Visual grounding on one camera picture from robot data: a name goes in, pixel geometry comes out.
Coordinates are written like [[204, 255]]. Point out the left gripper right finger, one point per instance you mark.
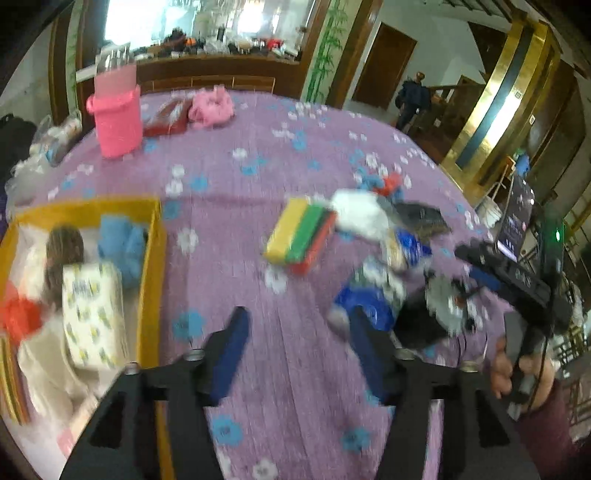
[[479, 440]]

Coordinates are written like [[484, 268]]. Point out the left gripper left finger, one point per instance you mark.
[[120, 440]]

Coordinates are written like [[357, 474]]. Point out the blue gold plastic packet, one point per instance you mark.
[[403, 251]]

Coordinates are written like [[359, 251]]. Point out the blue white tissue pack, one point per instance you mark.
[[375, 288]]

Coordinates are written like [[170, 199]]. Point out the yellow green red sponge stack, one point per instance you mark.
[[300, 234]]

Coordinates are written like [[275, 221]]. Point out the red blue soft toy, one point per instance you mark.
[[388, 186]]

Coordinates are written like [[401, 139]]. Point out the person's right hand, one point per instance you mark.
[[503, 368]]

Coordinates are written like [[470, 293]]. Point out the beige cloth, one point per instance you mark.
[[55, 386]]

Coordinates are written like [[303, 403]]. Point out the black silver motor device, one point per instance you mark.
[[443, 308]]

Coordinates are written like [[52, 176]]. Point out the smartphone on stand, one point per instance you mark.
[[516, 218]]

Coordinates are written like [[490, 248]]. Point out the lemon print tissue pack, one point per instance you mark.
[[93, 316]]

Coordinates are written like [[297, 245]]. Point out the red knitted item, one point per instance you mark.
[[20, 316]]

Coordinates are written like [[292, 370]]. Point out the yellow cardboard box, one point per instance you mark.
[[87, 214]]

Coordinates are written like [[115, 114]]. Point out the gold pillar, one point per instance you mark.
[[509, 103]]

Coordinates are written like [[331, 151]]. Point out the blue fluffy cloth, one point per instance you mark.
[[123, 243]]

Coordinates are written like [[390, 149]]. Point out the white crumpled tissue bag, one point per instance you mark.
[[359, 213]]

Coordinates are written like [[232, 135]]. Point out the brown plush toy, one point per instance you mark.
[[64, 246]]

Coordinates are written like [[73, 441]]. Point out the person in dark jacket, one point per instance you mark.
[[413, 98]]

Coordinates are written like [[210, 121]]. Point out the purple floral tablecloth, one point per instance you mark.
[[299, 407]]

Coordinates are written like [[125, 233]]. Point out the clear plastic bags pile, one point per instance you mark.
[[50, 145]]

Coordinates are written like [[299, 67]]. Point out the brown wooden door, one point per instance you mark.
[[384, 68]]

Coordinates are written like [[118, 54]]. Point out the black sofa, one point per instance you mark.
[[16, 135]]

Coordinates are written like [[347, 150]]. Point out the dark red packet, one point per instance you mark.
[[170, 119]]

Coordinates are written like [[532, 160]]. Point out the pink knitted cup cover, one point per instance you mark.
[[115, 107]]

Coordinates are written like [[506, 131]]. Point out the pink fluffy plush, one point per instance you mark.
[[211, 108]]

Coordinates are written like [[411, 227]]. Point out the wooden sideboard cabinet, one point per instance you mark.
[[241, 73]]

